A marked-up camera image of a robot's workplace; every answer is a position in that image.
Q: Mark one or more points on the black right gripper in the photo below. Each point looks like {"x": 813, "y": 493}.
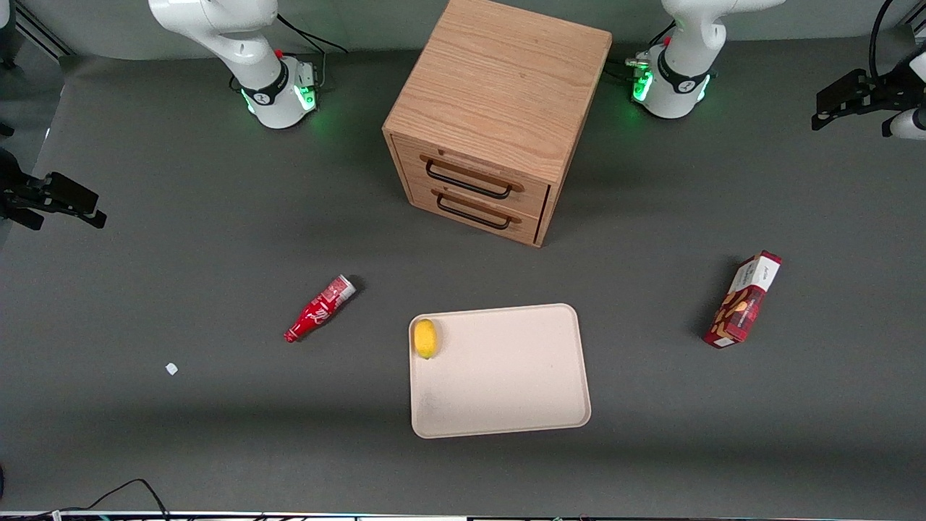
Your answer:
{"x": 16, "y": 194}

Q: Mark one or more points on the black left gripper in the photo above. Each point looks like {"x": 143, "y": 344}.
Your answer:
{"x": 884, "y": 94}

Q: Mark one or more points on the red tartan cookie box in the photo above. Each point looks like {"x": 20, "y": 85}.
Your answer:
{"x": 744, "y": 300}

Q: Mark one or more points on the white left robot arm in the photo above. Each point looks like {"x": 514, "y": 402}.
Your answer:
{"x": 680, "y": 65}

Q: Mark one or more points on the red cola bottle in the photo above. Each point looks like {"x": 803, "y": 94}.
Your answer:
{"x": 318, "y": 310}

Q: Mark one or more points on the yellow lemon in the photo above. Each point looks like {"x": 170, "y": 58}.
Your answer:
{"x": 425, "y": 338}

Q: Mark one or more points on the aluminium frame rail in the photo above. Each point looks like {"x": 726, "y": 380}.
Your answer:
{"x": 40, "y": 29}

